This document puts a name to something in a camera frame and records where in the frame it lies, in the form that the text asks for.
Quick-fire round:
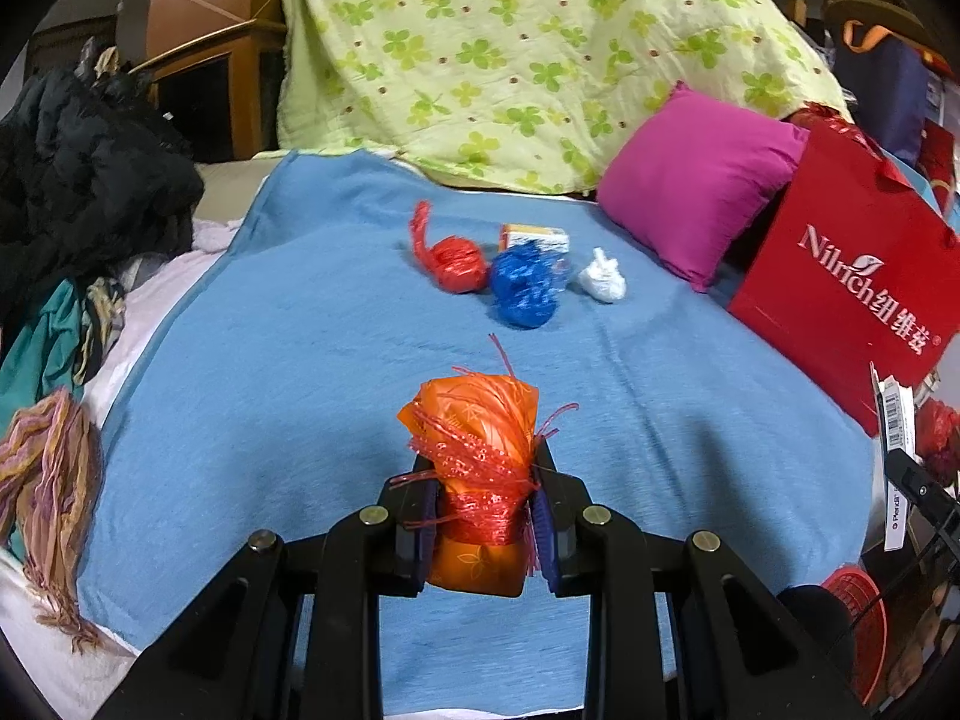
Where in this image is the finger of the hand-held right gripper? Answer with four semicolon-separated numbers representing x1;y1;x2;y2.
885;448;960;541

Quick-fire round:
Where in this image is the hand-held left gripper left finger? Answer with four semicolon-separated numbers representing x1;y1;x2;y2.
94;474;443;720

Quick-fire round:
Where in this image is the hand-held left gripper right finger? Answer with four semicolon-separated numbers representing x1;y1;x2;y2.
529;442;871;720

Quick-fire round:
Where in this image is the orange packet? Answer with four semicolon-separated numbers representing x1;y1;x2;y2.
397;334;580;599

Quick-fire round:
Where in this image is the red plastic basket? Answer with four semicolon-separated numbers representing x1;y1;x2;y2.
821;566;890;706

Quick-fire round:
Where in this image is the blue plastic bag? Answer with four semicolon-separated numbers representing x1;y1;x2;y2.
489;244;571;329

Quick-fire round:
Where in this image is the white plastic bag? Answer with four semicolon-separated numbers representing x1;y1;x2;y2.
577;247;627;305

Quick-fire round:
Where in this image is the knotted red plastic bag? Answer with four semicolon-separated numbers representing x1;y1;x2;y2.
409;200;490;295

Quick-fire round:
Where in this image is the small yellow white box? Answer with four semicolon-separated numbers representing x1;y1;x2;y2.
500;223;569;256

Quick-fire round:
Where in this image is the white printed label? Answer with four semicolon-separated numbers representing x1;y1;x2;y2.
883;478;907;554

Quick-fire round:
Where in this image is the white barcode tag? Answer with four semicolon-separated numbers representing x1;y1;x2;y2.
868;361;910;458

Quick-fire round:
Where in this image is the blue blanket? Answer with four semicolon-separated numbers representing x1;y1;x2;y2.
75;148;882;713

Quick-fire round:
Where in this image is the red paper bag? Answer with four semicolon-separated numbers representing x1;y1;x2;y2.
726;105;960;437

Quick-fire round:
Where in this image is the white bed sheet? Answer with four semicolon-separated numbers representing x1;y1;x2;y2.
0;225;256;720

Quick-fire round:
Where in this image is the striped fringed scarf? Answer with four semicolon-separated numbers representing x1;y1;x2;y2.
0;390;102;650

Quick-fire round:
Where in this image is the grey patterned cloth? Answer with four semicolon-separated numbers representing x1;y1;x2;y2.
75;274;128;383

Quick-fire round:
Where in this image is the pink pillow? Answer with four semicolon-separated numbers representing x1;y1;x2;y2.
596;82;811;292

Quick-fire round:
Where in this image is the teal cloth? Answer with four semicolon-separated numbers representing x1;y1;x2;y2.
0;277;87;406

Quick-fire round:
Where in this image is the black clothing pile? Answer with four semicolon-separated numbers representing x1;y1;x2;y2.
0;67;205;316

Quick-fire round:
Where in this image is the green clover print blanket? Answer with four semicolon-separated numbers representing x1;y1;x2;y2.
277;0;852;196

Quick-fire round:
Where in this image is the navy bag with orange handles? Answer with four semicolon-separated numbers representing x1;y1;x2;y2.
829;15;935;166

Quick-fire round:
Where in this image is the wooden bed frame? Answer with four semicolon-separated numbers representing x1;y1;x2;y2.
120;0;290;162

